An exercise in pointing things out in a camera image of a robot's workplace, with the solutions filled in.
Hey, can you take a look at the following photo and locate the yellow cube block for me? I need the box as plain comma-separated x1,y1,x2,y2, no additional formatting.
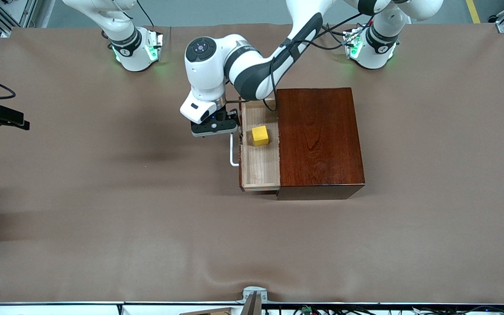
252,126,270,147

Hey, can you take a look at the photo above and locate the white metal drawer handle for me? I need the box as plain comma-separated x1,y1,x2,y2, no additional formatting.
229,133,240,167

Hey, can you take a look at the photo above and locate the light wood drawer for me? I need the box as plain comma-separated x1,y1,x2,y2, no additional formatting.
239,98,281,192

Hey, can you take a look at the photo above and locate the dark red wooden cabinet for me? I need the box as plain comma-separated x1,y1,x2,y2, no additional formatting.
276,87,365,200

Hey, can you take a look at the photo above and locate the table cover sheet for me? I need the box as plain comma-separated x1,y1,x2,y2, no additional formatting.
0,24,504,305

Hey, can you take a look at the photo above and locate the brown cardboard piece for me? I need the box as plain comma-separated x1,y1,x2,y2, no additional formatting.
180,308,244,315

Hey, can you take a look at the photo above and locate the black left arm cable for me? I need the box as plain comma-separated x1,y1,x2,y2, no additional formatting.
269,11,379,112

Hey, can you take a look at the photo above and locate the black right arm base cable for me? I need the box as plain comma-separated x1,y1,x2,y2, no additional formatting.
136,0,154,27

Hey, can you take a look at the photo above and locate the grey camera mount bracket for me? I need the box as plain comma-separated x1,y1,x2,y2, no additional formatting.
237,287,268,315

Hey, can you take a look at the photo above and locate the white table edge rail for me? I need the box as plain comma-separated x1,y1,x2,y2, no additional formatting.
0,302,504,315

